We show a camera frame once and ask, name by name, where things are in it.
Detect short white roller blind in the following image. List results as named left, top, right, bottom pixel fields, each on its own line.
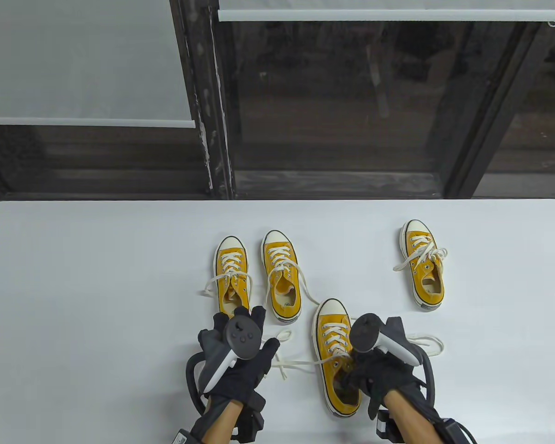
left=217, top=0, right=555, bottom=22

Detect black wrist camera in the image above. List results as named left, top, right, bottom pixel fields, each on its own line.
left=376, top=408, right=402, bottom=439
left=235, top=393, right=266, bottom=444

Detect person's right forearm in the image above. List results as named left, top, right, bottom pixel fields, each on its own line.
left=383, top=388, right=441, bottom=444

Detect person's left forearm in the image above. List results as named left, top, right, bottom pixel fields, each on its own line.
left=203, top=400, right=247, bottom=444

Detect yellow canvas shoe white laces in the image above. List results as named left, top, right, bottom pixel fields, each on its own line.
left=393, top=219, right=448, bottom=312
left=258, top=230, right=323, bottom=382
left=271, top=298, right=445, bottom=418
left=199, top=236, right=255, bottom=324

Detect grey and white handheld controller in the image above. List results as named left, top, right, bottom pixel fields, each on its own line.
left=350, top=313, right=422, bottom=368
left=198, top=317, right=263, bottom=395

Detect long white roller blind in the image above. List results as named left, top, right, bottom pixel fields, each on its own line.
left=0, top=0, right=197, bottom=129

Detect plain black box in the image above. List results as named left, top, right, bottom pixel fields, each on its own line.
left=438, top=418, right=468, bottom=444

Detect person's right hand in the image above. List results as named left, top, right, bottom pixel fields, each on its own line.
left=345, top=348, right=427, bottom=420

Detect dark framed window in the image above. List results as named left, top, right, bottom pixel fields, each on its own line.
left=0, top=0, right=555, bottom=202

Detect person's left hand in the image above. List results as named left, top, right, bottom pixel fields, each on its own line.
left=198, top=305, right=281, bottom=411

